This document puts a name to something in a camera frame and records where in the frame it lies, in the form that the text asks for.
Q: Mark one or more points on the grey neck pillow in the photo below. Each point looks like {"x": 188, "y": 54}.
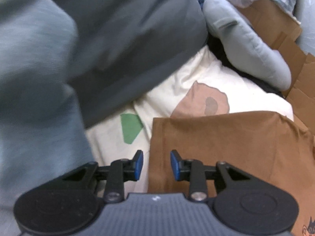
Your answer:
{"x": 246, "y": 46}

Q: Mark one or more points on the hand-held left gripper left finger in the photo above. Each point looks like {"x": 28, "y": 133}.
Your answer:
{"x": 139, "y": 164}

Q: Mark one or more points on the black cloth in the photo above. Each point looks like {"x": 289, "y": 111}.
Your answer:
{"x": 216, "y": 51}

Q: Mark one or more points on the cream bear print blanket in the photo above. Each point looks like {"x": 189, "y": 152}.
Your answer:
{"x": 172, "y": 86}

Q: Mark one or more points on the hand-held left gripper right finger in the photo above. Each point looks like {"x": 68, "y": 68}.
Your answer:
{"x": 174, "y": 164}

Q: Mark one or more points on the dark grey pillow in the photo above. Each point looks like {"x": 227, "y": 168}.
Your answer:
{"x": 135, "y": 29}

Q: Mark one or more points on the folded cardboard sheet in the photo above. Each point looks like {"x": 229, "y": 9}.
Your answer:
{"x": 300, "y": 78}

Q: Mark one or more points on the brown printed t-shirt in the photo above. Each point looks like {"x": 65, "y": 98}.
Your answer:
{"x": 233, "y": 140}

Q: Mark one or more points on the grey-blue garment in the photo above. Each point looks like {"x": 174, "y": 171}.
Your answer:
{"x": 32, "y": 78}

